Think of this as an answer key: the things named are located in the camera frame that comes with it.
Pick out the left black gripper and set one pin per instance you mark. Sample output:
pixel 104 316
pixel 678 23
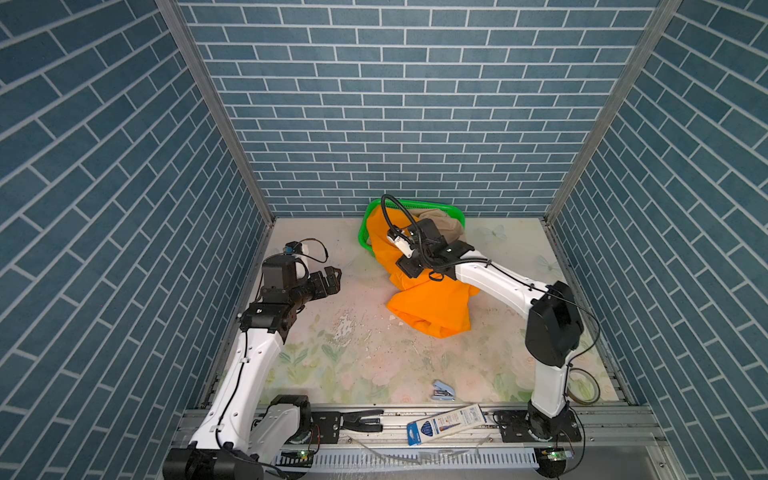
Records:
pixel 321 290

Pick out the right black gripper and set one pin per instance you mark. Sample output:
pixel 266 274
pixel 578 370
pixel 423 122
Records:
pixel 408 266

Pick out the orange shorts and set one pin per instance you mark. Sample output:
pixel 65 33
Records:
pixel 436 308

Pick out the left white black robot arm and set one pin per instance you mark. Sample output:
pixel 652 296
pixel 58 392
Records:
pixel 252 372

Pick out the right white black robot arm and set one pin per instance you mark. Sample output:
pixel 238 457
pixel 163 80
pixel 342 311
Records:
pixel 554 324

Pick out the beige shorts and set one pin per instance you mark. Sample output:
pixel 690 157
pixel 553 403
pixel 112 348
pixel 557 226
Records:
pixel 450 228

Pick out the black pliers tool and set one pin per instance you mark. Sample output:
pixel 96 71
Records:
pixel 363 421

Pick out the left circuit board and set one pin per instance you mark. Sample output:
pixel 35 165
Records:
pixel 297 459

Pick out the circuit board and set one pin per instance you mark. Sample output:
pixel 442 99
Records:
pixel 552 454
pixel 297 459

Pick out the blue white flat box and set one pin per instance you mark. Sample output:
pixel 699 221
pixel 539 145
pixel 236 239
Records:
pixel 444 424

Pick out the right circuit board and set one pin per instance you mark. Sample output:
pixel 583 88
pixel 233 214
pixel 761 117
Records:
pixel 552 454

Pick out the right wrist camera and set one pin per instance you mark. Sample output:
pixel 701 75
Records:
pixel 402 242

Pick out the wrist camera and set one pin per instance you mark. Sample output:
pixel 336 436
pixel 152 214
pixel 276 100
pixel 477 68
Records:
pixel 297 248
pixel 402 242

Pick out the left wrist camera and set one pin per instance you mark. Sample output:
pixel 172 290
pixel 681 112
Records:
pixel 297 248

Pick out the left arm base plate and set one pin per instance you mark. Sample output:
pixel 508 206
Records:
pixel 320 427

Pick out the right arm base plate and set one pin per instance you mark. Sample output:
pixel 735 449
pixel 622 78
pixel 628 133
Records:
pixel 530 425

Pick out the white vented cable duct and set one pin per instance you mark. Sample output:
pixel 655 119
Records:
pixel 359 460

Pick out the aluminium front rail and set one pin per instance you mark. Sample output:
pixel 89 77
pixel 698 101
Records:
pixel 292 439

